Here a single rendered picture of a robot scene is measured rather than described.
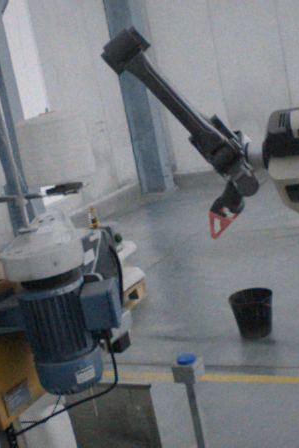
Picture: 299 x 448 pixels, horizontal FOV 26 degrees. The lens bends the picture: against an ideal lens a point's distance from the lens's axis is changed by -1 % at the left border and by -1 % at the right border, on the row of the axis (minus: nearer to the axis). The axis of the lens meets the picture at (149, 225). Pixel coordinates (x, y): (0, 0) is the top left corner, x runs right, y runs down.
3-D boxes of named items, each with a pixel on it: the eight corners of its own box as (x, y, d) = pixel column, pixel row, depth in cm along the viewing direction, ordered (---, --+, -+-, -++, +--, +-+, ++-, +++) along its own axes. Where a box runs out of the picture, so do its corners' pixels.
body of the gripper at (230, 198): (212, 206, 174) (221, 181, 171) (221, 198, 183) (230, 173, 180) (234, 216, 173) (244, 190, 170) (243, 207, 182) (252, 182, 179)
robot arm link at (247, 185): (231, 135, 172) (206, 157, 174) (239, 148, 161) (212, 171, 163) (259, 167, 176) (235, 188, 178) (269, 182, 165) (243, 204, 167)
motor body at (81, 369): (118, 370, 153) (95, 269, 148) (84, 402, 140) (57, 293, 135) (65, 368, 160) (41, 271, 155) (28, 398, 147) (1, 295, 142)
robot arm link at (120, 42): (126, 16, 167) (97, 43, 169) (129, 24, 155) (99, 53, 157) (235, 135, 184) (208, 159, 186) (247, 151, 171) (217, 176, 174)
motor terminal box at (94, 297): (127, 322, 152) (116, 275, 149) (124, 340, 142) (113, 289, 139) (92, 328, 153) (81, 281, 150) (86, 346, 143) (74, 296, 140)
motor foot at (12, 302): (51, 320, 151) (42, 284, 149) (20, 342, 141) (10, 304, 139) (19, 320, 155) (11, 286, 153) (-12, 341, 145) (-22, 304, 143)
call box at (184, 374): (205, 372, 212) (202, 355, 210) (196, 384, 205) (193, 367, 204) (183, 371, 215) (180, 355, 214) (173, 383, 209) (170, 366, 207)
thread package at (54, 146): (110, 172, 157) (95, 101, 154) (72, 188, 143) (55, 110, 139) (54, 180, 165) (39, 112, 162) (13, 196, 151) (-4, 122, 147)
